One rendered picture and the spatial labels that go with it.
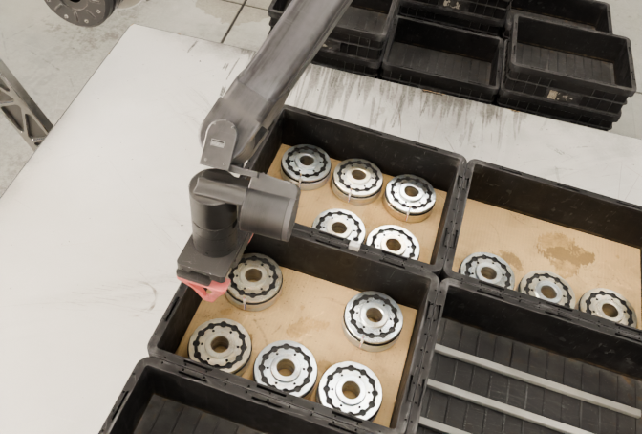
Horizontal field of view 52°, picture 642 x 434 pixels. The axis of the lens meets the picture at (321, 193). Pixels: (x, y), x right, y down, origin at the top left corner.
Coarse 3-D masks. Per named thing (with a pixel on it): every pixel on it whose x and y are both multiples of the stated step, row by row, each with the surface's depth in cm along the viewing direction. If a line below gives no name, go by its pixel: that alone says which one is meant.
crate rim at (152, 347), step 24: (312, 240) 113; (384, 264) 111; (432, 288) 109; (168, 312) 101; (432, 312) 106; (168, 360) 96; (192, 360) 97; (240, 384) 95; (264, 384) 95; (408, 384) 97; (312, 408) 94; (408, 408) 95; (384, 432) 92
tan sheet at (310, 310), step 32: (288, 288) 118; (320, 288) 119; (192, 320) 112; (256, 320) 113; (288, 320) 114; (320, 320) 114; (256, 352) 109; (320, 352) 110; (352, 352) 111; (384, 352) 112; (384, 384) 108; (384, 416) 104
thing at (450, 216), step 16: (304, 112) 134; (272, 128) 130; (352, 128) 132; (368, 128) 132; (416, 144) 131; (256, 160) 124; (464, 160) 129; (240, 176) 121; (448, 208) 121; (448, 224) 118; (336, 240) 113; (448, 240) 116; (384, 256) 112; (400, 256) 112
